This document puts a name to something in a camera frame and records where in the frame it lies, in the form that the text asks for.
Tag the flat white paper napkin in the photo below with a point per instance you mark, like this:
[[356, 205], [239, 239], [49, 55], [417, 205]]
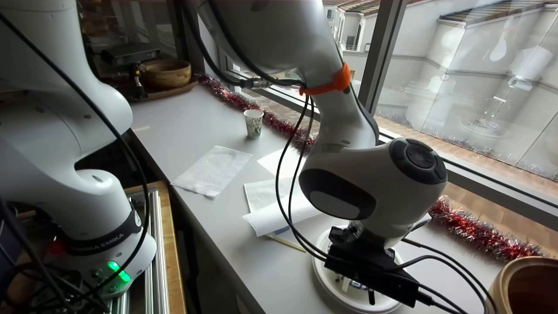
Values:
[[213, 170]]

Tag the white paper plate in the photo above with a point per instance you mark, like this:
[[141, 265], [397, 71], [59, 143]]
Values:
[[350, 293]]

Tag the folded white paper napkin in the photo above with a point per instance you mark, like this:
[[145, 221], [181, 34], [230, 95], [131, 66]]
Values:
[[270, 200]]

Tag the wooden basket on tray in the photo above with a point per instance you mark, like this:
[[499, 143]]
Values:
[[164, 76]]

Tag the red silver tinsel garland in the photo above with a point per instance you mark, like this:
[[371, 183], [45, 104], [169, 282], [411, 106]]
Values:
[[457, 221]]

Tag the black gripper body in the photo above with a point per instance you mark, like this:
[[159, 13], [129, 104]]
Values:
[[389, 279]]

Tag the wooden stick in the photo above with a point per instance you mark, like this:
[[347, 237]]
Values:
[[286, 242]]

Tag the patterned paper cup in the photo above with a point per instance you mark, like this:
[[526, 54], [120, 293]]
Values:
[[253, 120]]

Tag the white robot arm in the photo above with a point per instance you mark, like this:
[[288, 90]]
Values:
[[378, 190]]

